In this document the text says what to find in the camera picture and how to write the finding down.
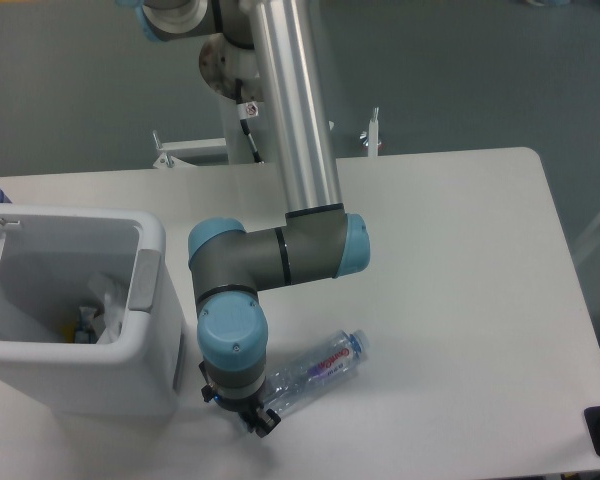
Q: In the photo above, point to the clear plastic water bottle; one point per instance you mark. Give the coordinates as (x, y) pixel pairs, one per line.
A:
(309, 375)

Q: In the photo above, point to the white bracket with bolt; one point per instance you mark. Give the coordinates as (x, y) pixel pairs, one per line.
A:
(370, 139)

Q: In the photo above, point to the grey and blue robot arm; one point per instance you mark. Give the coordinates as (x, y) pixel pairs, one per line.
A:
(286, 224)

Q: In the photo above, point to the white trash can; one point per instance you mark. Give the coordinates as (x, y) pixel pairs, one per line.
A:
(47, 255)

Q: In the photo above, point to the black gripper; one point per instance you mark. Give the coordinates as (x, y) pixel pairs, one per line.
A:
(260, 417)

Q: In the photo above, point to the blue wrapper inside bin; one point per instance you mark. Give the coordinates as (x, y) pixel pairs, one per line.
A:
(84, 332)

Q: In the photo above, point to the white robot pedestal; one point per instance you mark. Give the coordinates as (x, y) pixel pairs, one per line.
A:
(229, 124)

